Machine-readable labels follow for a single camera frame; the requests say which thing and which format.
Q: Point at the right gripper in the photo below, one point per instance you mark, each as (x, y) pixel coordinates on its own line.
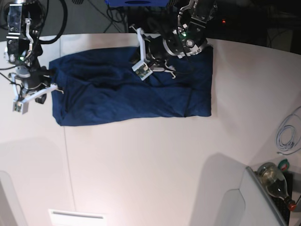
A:
(35, 79)

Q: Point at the green tape roll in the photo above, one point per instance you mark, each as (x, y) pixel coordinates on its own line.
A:
(284, 165)

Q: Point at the clear plastic bottle red cap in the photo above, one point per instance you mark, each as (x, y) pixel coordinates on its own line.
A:
(274, 182)

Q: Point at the dark blue t-shirt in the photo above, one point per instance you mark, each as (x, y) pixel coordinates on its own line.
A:
(99, 87)

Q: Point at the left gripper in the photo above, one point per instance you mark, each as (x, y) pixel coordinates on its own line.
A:
(153, 51)

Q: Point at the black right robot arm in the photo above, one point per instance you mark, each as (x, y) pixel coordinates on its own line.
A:
(26, 20)

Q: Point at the blue box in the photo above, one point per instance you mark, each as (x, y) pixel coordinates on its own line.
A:
(132, 3)

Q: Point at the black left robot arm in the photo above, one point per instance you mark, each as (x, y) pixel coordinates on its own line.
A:
(180, 36)

